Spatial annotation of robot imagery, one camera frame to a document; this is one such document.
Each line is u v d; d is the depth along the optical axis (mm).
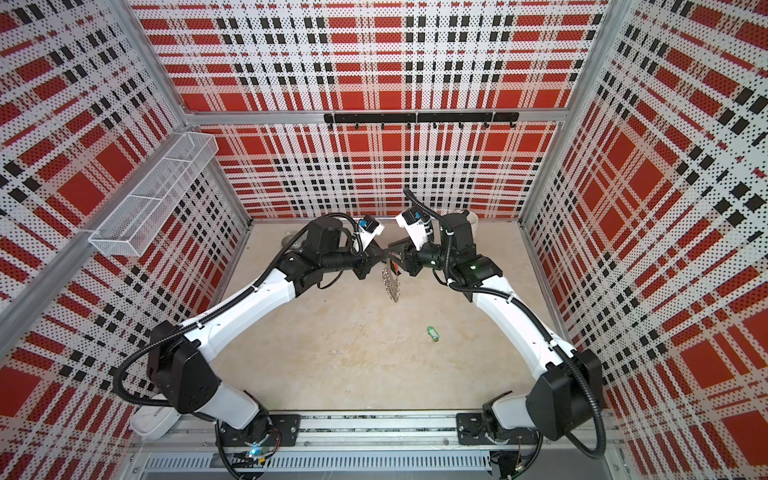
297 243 621
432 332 908
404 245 710
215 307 480
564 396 395
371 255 684
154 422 721
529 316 462
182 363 407
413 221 626
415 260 653
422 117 879
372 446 728
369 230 655
